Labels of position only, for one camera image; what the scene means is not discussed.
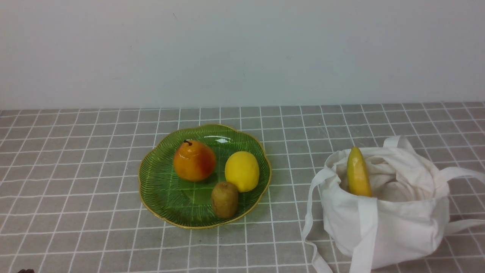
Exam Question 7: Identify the dark object at bottom edge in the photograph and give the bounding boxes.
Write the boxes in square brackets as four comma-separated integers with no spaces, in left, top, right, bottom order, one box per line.
[17,268,35,273]

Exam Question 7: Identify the green glass plate gold rim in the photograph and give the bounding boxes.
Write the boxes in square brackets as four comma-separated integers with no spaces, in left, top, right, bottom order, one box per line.
[138,123,272,229]

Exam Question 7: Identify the grey checked tablecloth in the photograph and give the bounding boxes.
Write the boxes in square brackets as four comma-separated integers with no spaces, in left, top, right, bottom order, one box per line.
[0,102,484,273]

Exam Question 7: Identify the orange red pear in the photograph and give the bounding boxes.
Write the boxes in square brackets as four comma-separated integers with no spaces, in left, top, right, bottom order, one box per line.
[173,140,216,182]

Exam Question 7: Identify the white cloth tote bag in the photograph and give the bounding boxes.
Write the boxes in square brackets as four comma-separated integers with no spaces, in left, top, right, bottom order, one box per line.
[301,135,484,273]

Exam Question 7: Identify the brown kiwi fruit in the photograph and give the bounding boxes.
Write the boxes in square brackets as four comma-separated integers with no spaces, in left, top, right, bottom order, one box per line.
[211,181,239,219]

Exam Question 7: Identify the yellow banana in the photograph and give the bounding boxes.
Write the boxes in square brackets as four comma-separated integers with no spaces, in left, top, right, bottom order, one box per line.
[347,147,372,197]

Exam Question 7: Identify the yellow lemon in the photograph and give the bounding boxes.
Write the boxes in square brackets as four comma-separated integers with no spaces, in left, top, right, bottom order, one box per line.
[224,151,260,193]

